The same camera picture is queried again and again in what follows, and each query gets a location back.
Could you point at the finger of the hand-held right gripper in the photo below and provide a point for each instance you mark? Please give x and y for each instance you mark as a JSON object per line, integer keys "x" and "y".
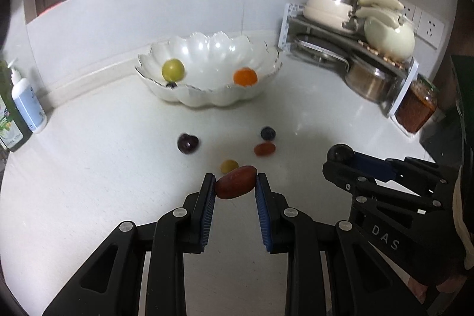
{"x": 340, "y": 179}
{"x": 370, "y": 164}

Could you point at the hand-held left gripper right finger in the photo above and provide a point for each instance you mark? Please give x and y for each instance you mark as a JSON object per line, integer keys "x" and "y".
{"x": 263, "y": 212}

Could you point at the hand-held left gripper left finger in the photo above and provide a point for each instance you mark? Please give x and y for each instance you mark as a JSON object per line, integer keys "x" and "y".
{"x": 207, "y": 212}

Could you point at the dark red jujube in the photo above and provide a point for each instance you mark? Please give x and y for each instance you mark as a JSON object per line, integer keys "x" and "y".
{"x": 236, "y": 186}

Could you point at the small yellow grape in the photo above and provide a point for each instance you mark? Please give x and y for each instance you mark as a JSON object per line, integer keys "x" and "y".
{"x": 229, "y": 165}

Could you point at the red cherry tomato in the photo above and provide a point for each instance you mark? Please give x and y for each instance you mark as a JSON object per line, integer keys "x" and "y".
{"x": 264, "y": 149}

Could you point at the small orange mandarin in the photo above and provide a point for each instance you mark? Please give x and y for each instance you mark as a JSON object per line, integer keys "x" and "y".
{"x": 245, "y": 76}

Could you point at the small green apple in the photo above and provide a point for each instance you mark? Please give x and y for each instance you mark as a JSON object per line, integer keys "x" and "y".
{"x": 173, "y": 70}

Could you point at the white scalloped bowl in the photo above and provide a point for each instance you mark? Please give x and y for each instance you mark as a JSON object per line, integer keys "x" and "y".
{"x": 207, "y": 57}

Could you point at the person's right forearm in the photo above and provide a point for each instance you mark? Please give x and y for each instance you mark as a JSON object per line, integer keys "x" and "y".
{"x": 462, "y": 212}

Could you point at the person's right hand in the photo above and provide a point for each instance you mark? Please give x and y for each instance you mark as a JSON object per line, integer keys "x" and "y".
{"x": 420, "y": 293}

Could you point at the glass jar of red sauce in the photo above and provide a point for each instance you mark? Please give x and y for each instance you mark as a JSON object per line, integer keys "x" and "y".
{"x": 416, "y": 108}

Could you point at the stainless steel pot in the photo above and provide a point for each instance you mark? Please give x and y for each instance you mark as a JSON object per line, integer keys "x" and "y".
{"x": 368, "y": 79}

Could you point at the wooden trivet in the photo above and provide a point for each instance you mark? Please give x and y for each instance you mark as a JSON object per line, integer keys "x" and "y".
{"x": 381, "y": 55}

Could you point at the flat steel pan lid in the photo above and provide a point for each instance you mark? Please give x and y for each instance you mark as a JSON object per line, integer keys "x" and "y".
{"x": 318, "y": 49}

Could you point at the cream ceramic kettle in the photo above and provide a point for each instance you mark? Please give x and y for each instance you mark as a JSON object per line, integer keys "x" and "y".
{"x": 389, "y": 36}

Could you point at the cream cooking pot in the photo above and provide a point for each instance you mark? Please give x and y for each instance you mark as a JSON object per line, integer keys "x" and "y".
{"x": 326, "y": 12}

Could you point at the white counter shelf rack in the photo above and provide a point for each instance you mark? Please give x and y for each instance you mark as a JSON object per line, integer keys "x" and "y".
{"x": 287, "y": 27}

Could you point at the dark wooden cutting board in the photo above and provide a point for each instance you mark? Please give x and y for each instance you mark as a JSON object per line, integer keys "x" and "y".
{"x": 464, "y": 27}

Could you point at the white pump bottle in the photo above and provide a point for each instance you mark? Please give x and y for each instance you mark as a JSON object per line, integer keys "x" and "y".
{"x": 27, "y": 105}

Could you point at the green dish soap bottle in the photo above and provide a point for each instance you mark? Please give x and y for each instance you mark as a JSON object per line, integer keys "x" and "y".
{"x": 9, "y": 127}

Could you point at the white wall outlet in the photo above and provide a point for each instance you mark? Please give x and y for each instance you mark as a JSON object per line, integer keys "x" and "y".
{"x": 431, "y": 28}
{"x": 409, "y": 10}

